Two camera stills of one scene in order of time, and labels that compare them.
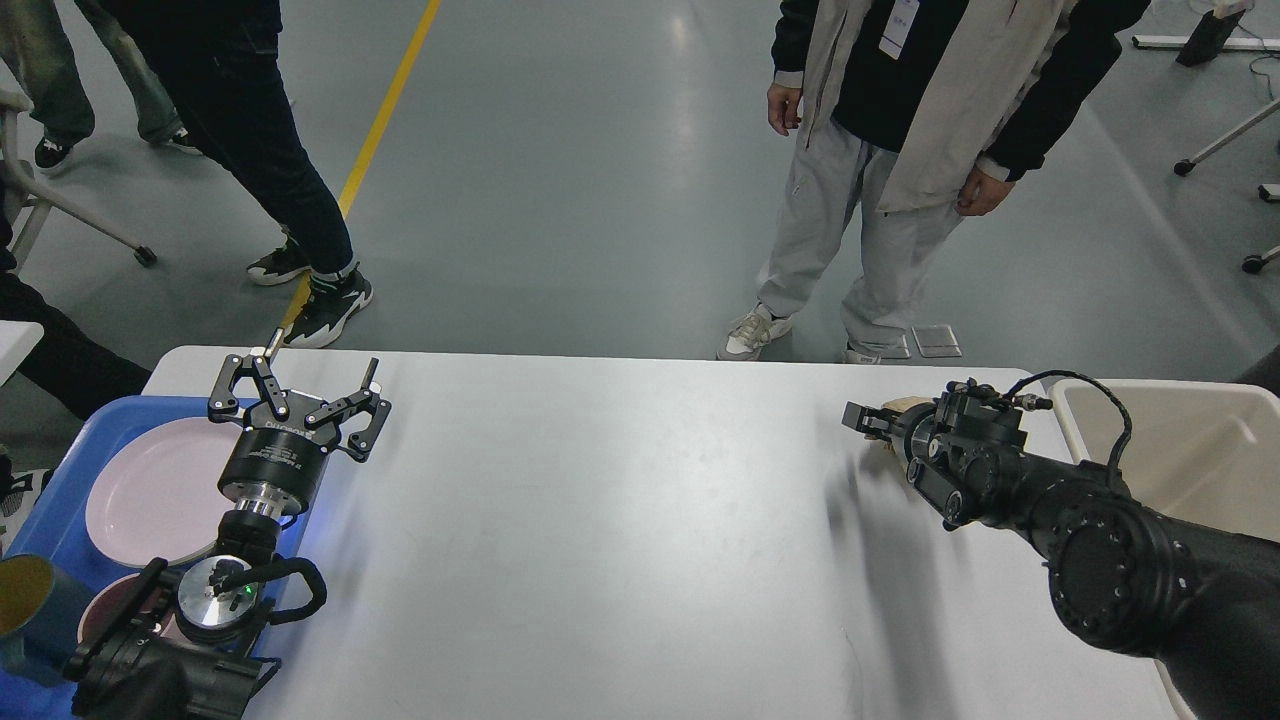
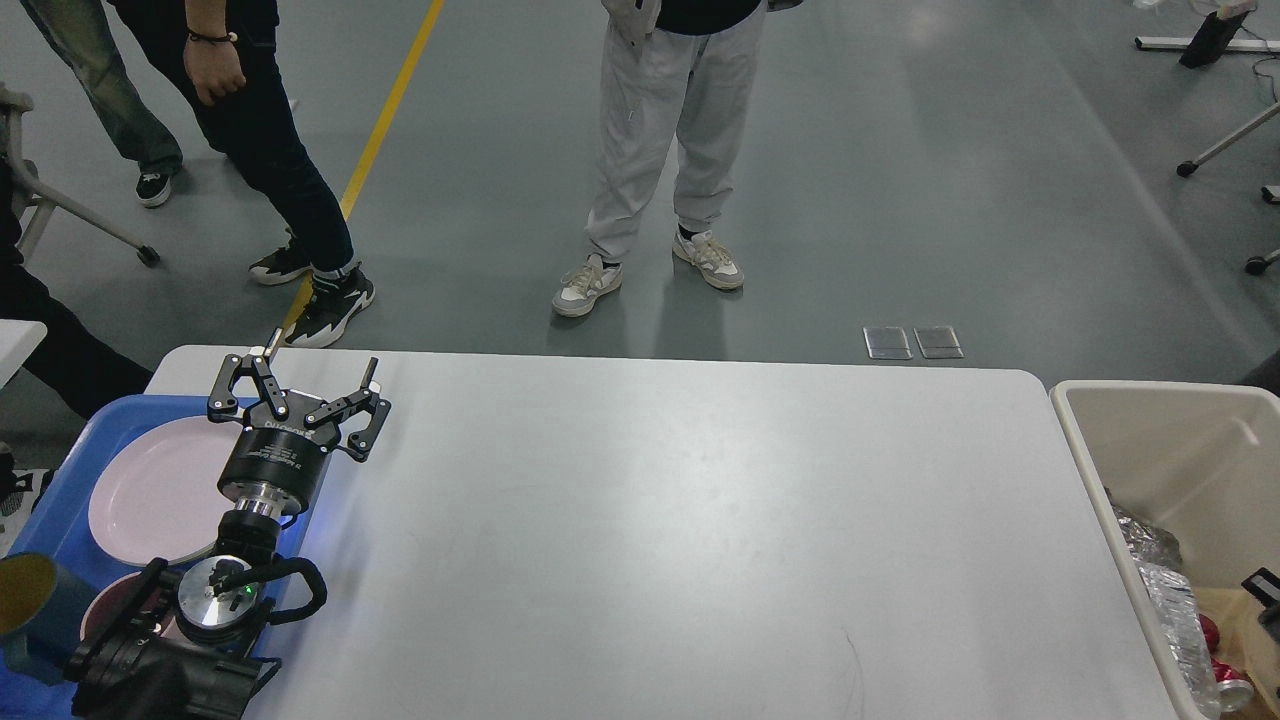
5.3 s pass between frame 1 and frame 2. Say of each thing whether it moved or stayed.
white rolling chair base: stayed
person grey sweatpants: moved
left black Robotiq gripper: stayed
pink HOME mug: stayed
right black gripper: moved
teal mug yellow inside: stayed
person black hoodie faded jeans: moved
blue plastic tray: stayed
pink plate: stayed
